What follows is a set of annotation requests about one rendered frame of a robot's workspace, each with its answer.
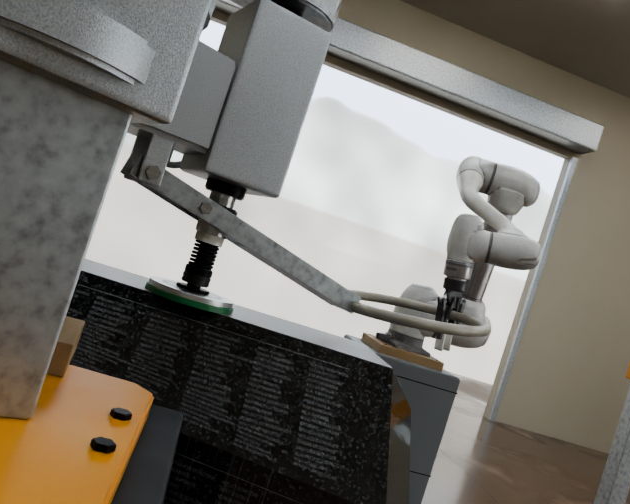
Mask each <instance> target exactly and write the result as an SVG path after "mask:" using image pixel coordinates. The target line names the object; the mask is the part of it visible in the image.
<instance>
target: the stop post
mask: <svg viewBox="0 0 630 504"><path fill-rule="evenodd" d="M626 378H627V379H630V364H629V367H628V370H627V373H626ZM629 490H630V388H629V391H628V395H627V398H626V401H625V404H624V407H623V411H622V414H621V417H620V420H619V423H618V427H617V430H616V433H615V436H614V439H613V443H612V446H611V449H610V452H609V455H608V459H607V462H606V465H605V468H604V471H603V475H602V478H601V481H600V484H599V487H598V491H597V494H596V497H595V500H594V503H593V504H625V502H626V499H627V496H628V493H629Z"/></svg>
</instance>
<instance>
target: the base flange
mask: <svg viewBox="0 0 630 504"><path fill-rule="evenodd" d="M153 399H154V397H153V395H152V393H151V392H149V391H147V390H146V389H144V388H142V387H141V386H139V385H138V384H136V383H133V382H130V381H126V380H123V379H119V378H116V377H112V376H108V375H105V374H101V373H98V372H94V371H91V370H87V369H84V368H80V367H76V366H73V365H69V366H68V368H67V370H66V372H65V374H64V377H58V376H54V375H50V374H46V377H45V380H44V383H43V386H42V389H41V392H40V395H39V398H38V401H37V404H36V407H35V410H34V413H33V416H32V417H31V418H30V419H20V418H8V417H0V504H111V502H112V500H113V497H114V495H115V493H116V490H117V488H118V486H119V483H120V481H121V479H122V476H123V474H124V472H125V469H126V467H127V465H128V462H129V460H130V458H131V455H132V453H133V450H134V448H135V446H136V443H137V441H138V439H139V436H140V434H141V432H142V429H143V427H144V425H145V422H146V420H147V418H148V415H149V412H150V409H151V406H152V403H153Z"/></svg>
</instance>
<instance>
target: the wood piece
mask: <svg viewBox="0 0 630 504"><path fill-rule="evenodd" d="M84 324H85V321H83V320H79V319H76V318H72V317H68V316H66V317H65V320H64V323H63V326H62V329H61V332H60V335H59V338H58V341H57V344H56V347H55V350H54V353H53V356H52V359H51V362H50V365H49V368H48V371H47V374H50V375H54V376H58V377H64V374H65V372H66V370H67V368H68V366H69V363H70V361H71V359H72V357H73V354H74V352H75V350H76V348H77V345H78V342H79V339H80V336H81V333H82V330H83V327H84Z"/></svg>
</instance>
